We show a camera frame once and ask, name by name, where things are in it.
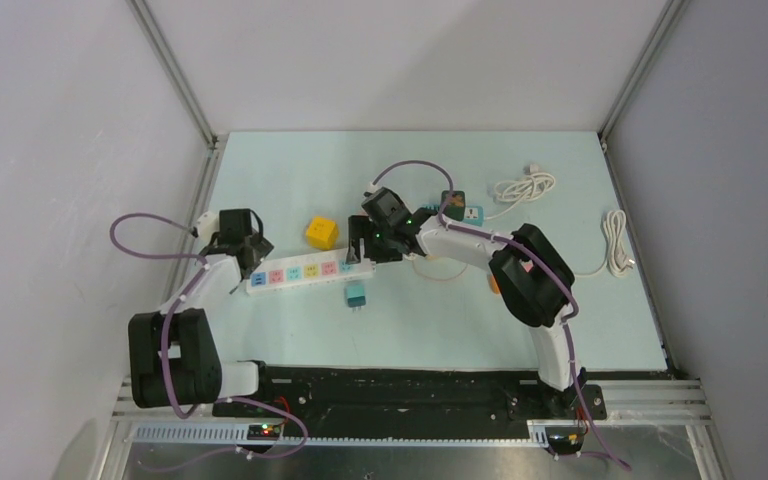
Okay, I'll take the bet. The yellow cube socket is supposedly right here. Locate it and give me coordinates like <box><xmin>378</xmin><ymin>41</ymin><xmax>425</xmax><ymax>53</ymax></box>
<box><xmin>305</xmin><ymin>216</ymin><xmax>339</xmax><ymax>251</ymax></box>

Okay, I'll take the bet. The white multicolour power strip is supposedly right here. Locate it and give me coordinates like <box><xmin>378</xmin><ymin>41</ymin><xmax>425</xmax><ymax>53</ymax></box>
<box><xmin>243</xmin><ymin>248</ymin><xmax>375</xmax><ymax>296</ymax></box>

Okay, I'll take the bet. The dark green dragon adapter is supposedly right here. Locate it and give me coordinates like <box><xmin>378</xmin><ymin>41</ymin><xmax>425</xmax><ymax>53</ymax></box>
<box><xmin>440</xmin><ymin>190</ymin><xmax>466</xmax><ymax>221</ymax></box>

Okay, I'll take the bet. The teal blue power strip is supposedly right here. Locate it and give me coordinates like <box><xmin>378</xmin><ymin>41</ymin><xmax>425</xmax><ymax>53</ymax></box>
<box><xmin>460</xmin><ymin>205</ymin><xmax>485</xmax><ymax>227</ymax></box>

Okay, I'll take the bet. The orange power strip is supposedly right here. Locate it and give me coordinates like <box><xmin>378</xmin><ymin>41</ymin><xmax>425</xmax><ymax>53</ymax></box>
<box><xmin>488</xmin><ymin>274</ymin><xmax>500</xmax><ymax>295</ymax></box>

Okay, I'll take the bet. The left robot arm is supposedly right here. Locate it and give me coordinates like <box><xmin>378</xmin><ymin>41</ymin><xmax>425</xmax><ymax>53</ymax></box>
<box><xmin>128</xmin><ymin>208</ymin><xmax>276</xmax><ymax>418</ymax></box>

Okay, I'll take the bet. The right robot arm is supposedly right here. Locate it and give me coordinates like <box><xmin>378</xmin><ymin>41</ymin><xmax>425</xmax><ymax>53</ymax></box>
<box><xmin>346</xmin><ymin>188</ymin><xmax>585</xmax><ymax>418</ymax></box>

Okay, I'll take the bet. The small teal plug adapter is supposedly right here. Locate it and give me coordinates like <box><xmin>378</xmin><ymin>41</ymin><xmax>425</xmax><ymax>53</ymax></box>
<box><xmin>344</xmin><ymin>282</ymin><xmax>367</xmax><ymax>311</ymax></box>

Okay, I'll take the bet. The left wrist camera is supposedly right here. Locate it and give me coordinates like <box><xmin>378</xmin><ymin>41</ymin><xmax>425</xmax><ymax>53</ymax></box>
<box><xmin>190</xmin><ymin>211</ymin><xmax>220</xmax><ymax>243</ymax></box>

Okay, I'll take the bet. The white cable of teal strip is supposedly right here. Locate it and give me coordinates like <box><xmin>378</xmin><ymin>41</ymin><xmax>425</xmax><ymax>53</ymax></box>
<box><xmin>483</xmin><ymin>165</ymin><xmax>558</xmax><ymax>221</ymax></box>

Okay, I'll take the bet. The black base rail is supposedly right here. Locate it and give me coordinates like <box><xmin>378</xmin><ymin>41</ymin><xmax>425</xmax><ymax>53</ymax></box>
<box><xmin>211</xmin><ymin>364</ymin><xmax>710</xmax><ymax>442</ymax></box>

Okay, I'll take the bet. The white cable of orange strip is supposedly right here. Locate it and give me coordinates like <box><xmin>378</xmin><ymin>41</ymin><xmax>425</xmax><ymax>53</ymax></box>
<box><xmin>572</xmin><ymin>209</ymin><xmax>636</xmax><ymax>280</ymax></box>

